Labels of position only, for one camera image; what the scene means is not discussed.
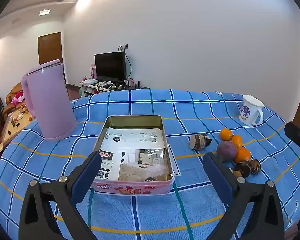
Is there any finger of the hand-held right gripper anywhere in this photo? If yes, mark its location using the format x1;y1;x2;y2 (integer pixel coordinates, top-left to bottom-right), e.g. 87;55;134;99
284;121;300;159

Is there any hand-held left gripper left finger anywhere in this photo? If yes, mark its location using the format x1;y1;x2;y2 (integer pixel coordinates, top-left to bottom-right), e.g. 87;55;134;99
19;151;102;240

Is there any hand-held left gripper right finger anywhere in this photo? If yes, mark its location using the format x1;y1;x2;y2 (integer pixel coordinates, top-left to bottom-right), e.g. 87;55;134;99
202;151;286;240

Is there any purple sweet potato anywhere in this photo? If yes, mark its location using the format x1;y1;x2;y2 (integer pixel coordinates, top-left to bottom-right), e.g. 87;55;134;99
216;141;237;161

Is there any round brown taro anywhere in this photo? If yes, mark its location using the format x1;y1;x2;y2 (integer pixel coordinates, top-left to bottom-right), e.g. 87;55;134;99
234;160;252;178
250;159;262;175

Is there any large orange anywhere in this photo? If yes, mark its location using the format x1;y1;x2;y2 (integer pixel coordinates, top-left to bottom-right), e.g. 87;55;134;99
234;147;252;163

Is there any pink metal tin box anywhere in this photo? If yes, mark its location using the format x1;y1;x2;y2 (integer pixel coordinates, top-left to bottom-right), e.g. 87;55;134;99
90;115;175;195

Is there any printed paper leaflet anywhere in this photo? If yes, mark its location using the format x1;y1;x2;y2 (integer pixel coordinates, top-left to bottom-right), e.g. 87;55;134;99
99;127;171;182

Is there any white mug with blue print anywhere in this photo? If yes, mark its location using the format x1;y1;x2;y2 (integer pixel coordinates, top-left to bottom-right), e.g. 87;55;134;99
239;95;265;126

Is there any blue checked blanket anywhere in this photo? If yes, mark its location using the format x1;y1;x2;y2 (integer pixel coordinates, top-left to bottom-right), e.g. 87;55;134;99
0;88;300;240

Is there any pink electric kettle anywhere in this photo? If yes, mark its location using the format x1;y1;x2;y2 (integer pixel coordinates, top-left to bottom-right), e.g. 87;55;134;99
21;59;77;142

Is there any white television stand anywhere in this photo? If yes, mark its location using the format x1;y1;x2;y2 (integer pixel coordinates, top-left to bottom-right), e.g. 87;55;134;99
79;79;150;99

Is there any wooden coffee table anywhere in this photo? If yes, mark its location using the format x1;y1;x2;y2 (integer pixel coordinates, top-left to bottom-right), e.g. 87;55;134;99
0;105;35;153

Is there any black television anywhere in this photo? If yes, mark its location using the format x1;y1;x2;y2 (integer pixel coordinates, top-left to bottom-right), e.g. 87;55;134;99
94;52;127;82

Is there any brown leather sofa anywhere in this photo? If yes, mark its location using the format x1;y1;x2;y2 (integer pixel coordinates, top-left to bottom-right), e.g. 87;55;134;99
5;82;25;104

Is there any brown wooden door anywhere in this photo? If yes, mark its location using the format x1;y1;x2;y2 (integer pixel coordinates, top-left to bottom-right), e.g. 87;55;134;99
38;32;64;65

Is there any black power cable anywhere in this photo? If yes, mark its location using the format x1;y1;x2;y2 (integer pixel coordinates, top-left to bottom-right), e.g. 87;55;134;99
124;50;133;81

